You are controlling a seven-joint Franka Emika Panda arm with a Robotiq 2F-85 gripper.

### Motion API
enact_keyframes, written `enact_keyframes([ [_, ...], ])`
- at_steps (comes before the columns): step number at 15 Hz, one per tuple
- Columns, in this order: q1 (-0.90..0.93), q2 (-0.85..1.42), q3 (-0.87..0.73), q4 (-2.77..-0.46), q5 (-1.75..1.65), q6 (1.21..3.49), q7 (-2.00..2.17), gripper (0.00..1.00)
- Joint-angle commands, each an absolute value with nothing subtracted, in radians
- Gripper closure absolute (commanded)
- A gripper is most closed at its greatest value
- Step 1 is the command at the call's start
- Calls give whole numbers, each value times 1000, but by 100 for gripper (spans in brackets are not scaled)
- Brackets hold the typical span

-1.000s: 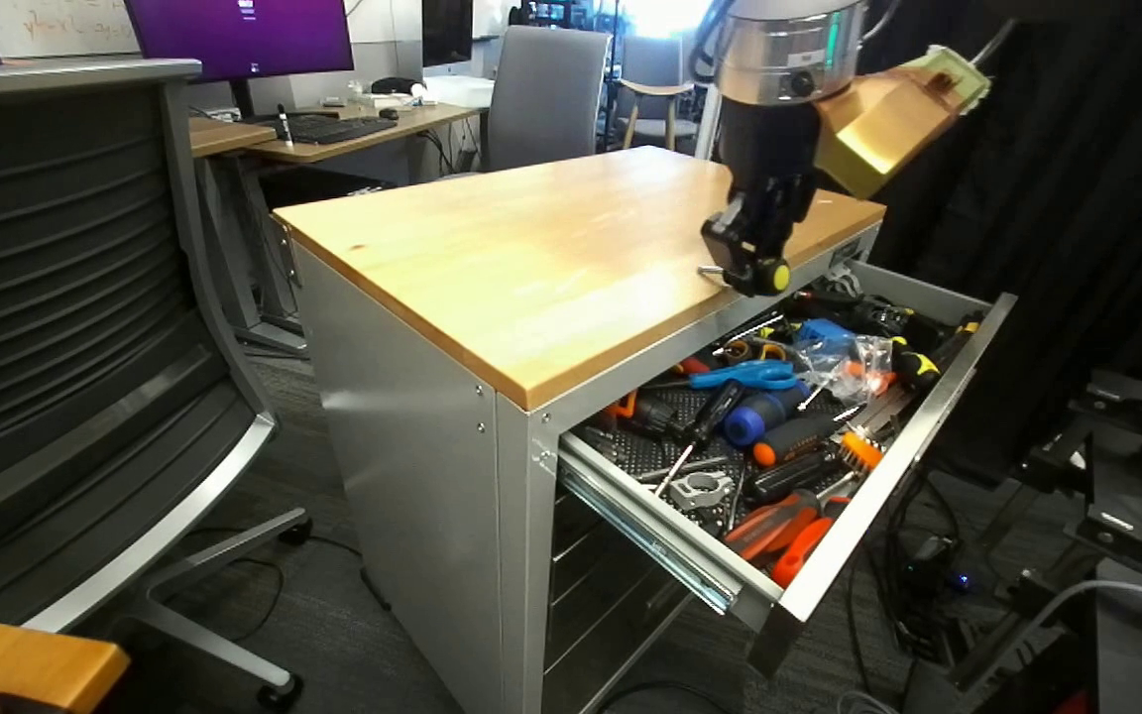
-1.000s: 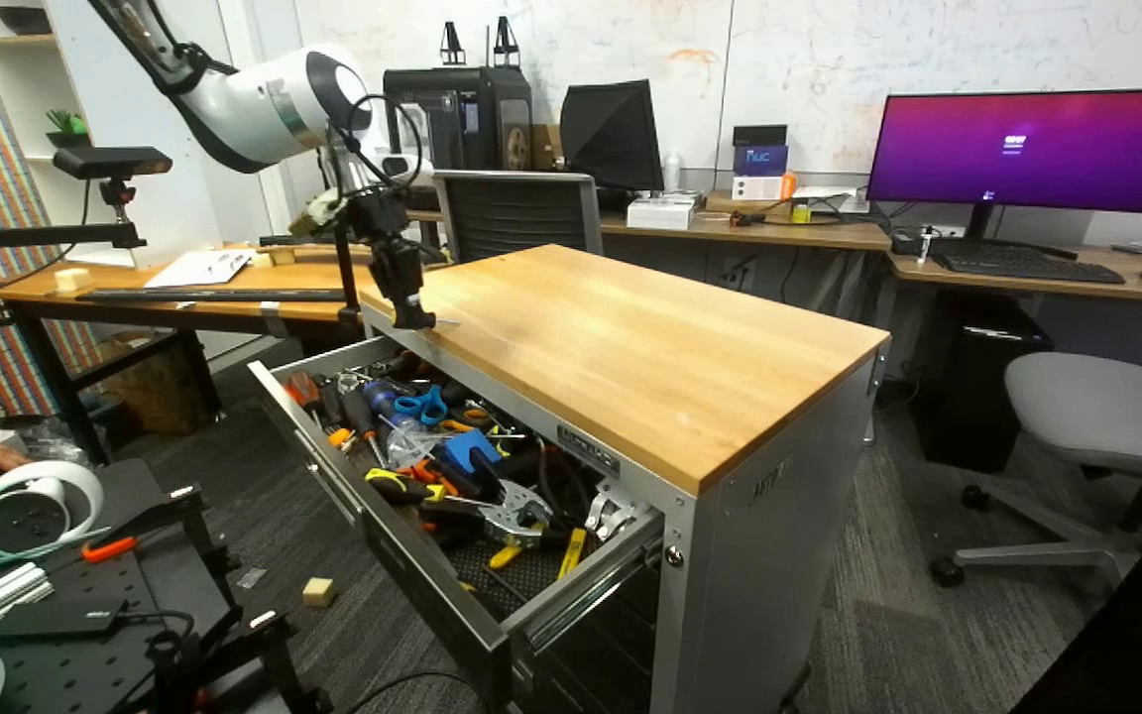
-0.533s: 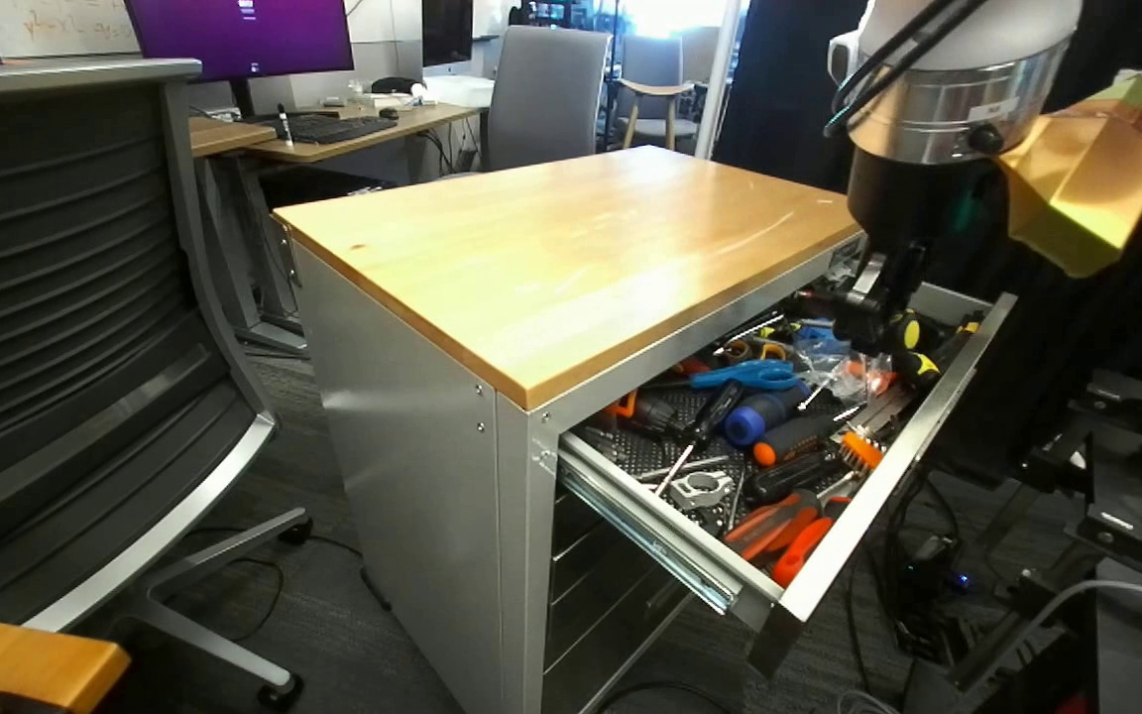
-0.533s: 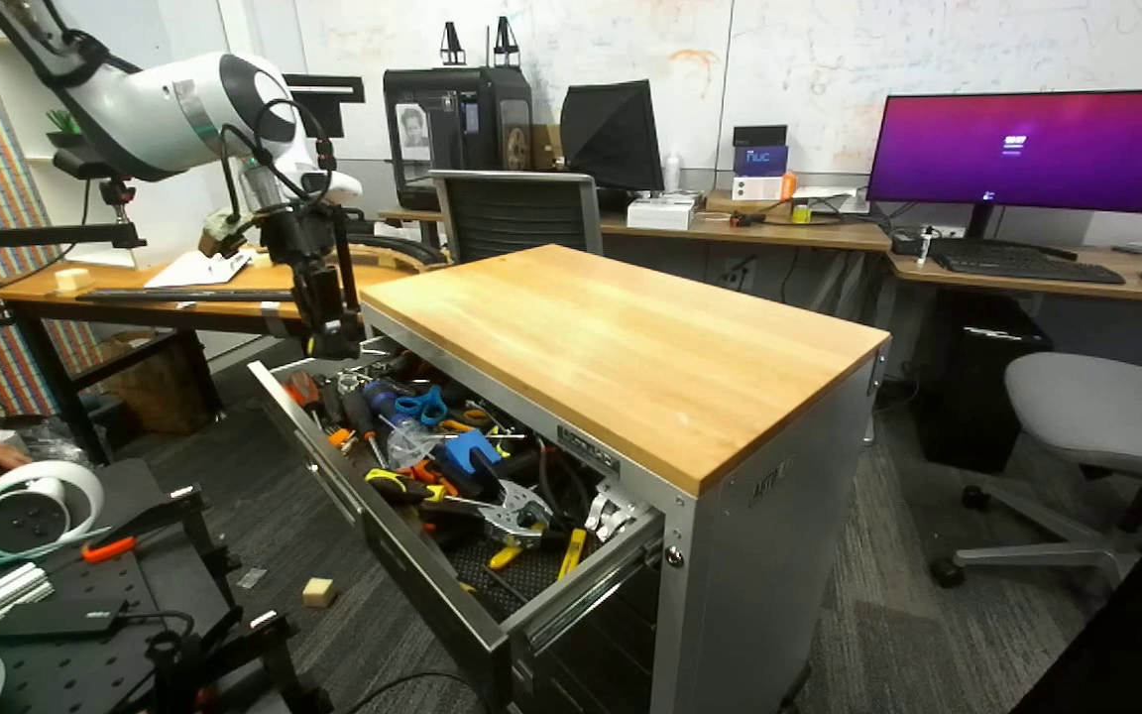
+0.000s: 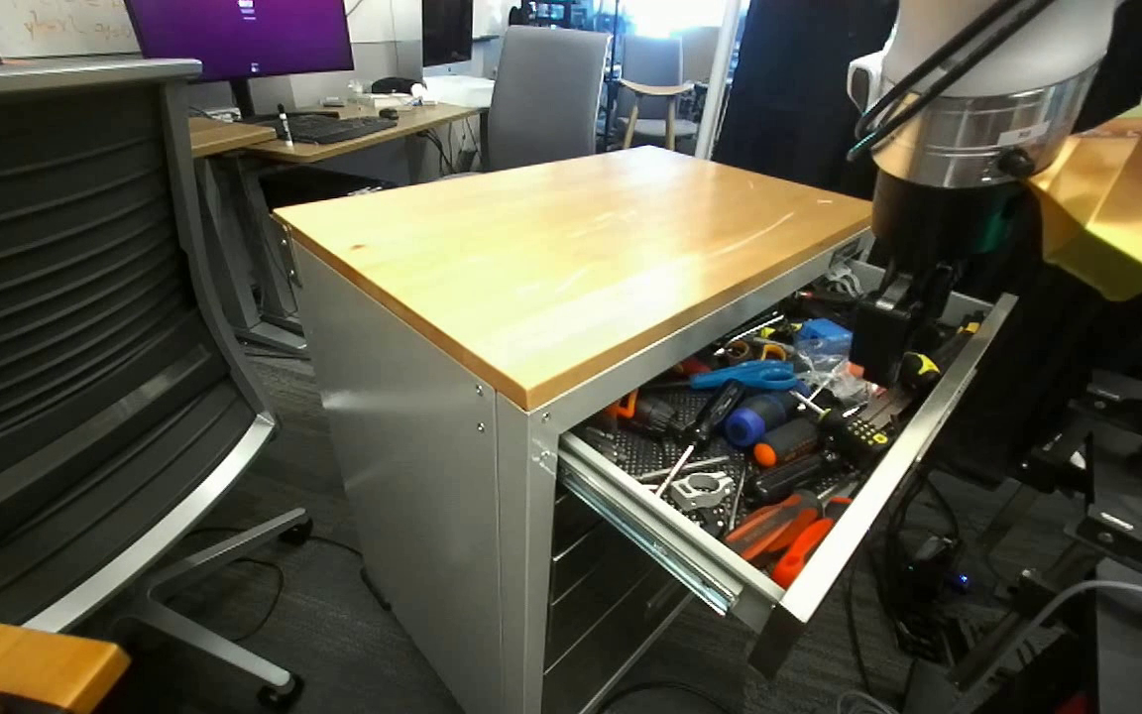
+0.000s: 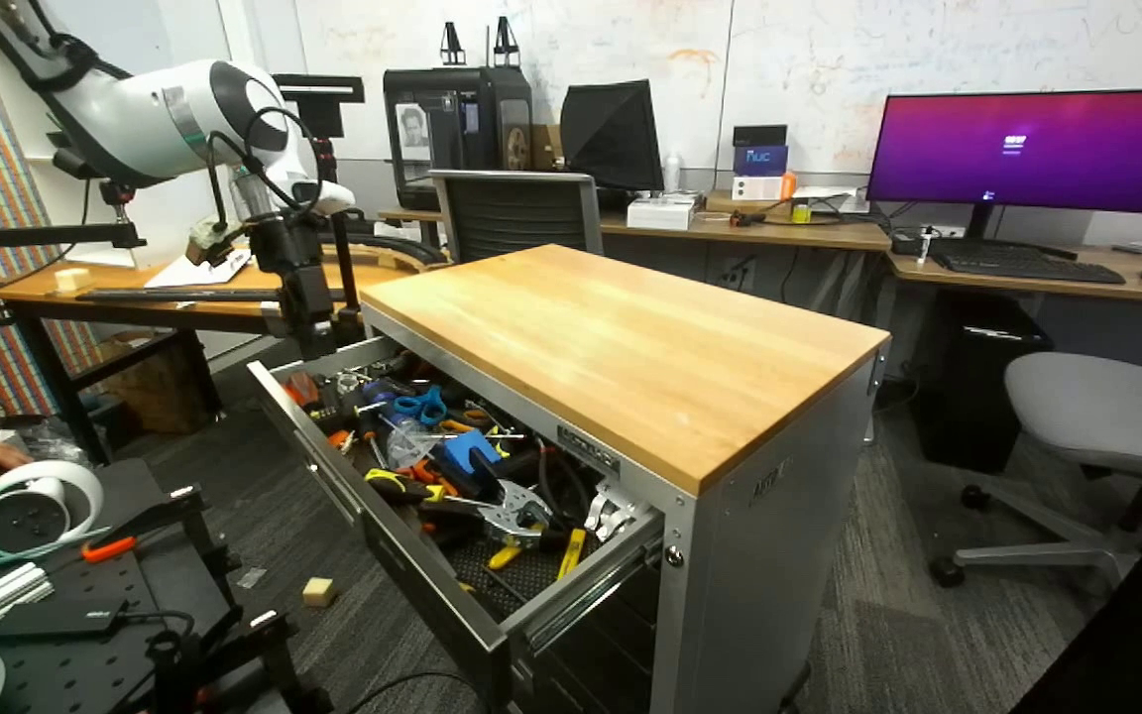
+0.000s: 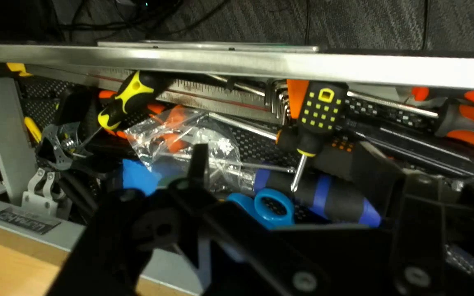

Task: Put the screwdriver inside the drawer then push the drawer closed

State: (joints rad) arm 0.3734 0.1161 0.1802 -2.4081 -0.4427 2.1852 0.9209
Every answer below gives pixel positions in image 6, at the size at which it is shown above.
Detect monitor with purple screen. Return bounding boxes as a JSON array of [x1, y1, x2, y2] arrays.
[[864, 88, 1142, 248]]

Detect white tape ring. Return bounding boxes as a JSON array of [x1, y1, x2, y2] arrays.
[[0, 454, 111, 564]]

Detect grey workbench with wooden top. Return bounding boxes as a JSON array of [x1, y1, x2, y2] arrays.
[[355, 243, 892, 714]]

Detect orange handled tool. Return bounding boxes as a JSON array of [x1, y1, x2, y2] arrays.
[[76, 530, 146, 567]]

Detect black metal tripod stand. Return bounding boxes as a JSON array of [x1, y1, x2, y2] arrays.
[[0, 138, 150, 467]]

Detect black perforated board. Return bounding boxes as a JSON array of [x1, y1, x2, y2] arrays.
[[0, 452, 287, 714]]

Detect yellow black hand tool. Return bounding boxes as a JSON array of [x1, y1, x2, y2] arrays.
[[480, 522, 595, 585]]

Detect black mesh office chair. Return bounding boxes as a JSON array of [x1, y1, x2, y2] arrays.
[[428, 166, 610, 264]]

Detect grey metal tool drawer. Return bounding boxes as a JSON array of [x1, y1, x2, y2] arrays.
[[246, 327, 671, 666]]

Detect white metal bracket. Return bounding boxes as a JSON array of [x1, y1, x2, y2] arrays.
[[580, 481, 642, 548]]

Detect blue handled pliers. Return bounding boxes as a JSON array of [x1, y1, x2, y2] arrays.
[[390, 382, 457, 433]]

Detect white paper sheet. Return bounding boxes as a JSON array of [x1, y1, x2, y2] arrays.
[[144, 247, 259, 294]]

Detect white flat box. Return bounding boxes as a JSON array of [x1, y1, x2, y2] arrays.
[[624, 191, 700, 235]]

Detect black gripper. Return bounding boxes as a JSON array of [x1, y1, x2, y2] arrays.
[[248, 211, 341, 355]]

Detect black waste bin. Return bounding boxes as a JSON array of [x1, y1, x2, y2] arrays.
[[914, 294, 1053, 474]]

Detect grey fabric office chair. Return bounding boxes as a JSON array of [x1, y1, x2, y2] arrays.
[[925, 345, 1142, 589]]

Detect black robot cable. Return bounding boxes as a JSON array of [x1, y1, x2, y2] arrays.
[[203, 93, 324, 268]]

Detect long wooden office desk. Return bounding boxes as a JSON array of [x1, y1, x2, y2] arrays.
[[595, 207, 1142, 318]]

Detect cardboard box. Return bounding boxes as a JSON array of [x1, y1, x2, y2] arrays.
[[103, 334, 224, 444]]

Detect black camera on stand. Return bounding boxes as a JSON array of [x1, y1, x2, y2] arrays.
[[271, 68, 371, 322]]

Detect blue block tool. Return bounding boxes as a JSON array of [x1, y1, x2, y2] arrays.
[[431, 425, 507, 486]]

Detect wooden side table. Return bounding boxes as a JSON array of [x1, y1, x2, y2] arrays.
[[0, 248, 431, 458]]

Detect black keyboard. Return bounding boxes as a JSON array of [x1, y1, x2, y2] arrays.
[[928, 243, 1129, 290]]

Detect small blue screen box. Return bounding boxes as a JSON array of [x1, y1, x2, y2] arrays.
[[731, 124, 794, 183]]

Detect black monitor back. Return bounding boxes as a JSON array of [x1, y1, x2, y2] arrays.
[[554, 73, 671, 203]]

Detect black printer cabinet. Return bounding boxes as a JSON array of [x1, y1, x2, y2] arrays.
[[380, 62, 535, 215]]

